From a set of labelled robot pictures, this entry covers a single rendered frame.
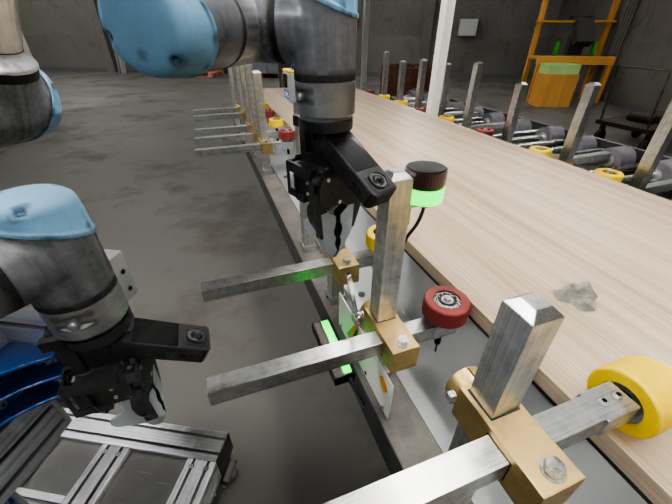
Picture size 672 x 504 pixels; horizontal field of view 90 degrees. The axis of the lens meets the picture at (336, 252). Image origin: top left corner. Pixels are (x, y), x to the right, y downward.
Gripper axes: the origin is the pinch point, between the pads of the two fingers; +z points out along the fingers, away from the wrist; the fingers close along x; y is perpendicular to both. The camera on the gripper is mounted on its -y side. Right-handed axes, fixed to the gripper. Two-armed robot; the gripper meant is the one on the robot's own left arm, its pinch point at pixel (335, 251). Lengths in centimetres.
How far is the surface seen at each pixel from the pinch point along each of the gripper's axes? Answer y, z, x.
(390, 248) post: -6.5, -1.7, -5.4
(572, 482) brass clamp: -37.2, 3.6, 4.1
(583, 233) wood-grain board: -19, 11, -60
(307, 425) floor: 29, 101, -10
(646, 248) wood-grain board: -30, 11, -63
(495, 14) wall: 584, -64, -1090
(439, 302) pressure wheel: -12.0, 10.2, -13.5
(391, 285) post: -6.8, 5.8, -6.2
